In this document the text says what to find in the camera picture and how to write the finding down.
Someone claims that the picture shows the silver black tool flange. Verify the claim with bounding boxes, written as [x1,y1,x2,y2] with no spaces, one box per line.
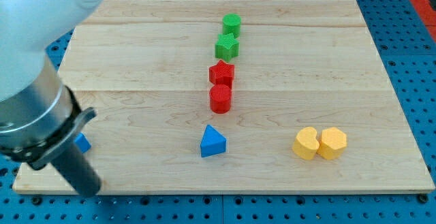
[1,58,96,170]

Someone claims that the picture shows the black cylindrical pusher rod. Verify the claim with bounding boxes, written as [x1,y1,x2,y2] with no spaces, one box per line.
[51,143,102,197]

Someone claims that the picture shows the blue cube block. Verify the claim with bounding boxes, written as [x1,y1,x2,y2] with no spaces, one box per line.
[74,133,91,153]

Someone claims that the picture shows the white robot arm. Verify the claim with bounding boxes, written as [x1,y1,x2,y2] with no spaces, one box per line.
[1,0,103,197]

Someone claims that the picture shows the blue triangle block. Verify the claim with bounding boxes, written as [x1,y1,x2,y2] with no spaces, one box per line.
[200,125,227,157]

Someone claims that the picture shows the red cylinder block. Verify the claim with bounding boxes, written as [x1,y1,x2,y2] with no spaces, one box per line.
[209,84,232,114]

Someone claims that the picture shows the red star block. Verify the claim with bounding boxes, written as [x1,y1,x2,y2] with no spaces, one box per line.
[208,59,235,89]

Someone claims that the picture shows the light wooden board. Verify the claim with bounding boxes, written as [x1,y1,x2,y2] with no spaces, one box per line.
[12,0,436,195]

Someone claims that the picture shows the green star block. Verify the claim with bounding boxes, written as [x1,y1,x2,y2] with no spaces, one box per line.
[215,33,239,62]

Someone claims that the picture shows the green cylinder block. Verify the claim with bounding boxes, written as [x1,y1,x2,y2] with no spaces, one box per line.
[222,14,241,38]

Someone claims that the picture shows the yellow heart block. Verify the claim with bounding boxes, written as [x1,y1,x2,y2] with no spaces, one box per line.
[292,127,320,160]

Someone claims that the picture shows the yellow hexagon block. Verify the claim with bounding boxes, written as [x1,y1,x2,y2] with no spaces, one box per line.
[317,127,347,160]

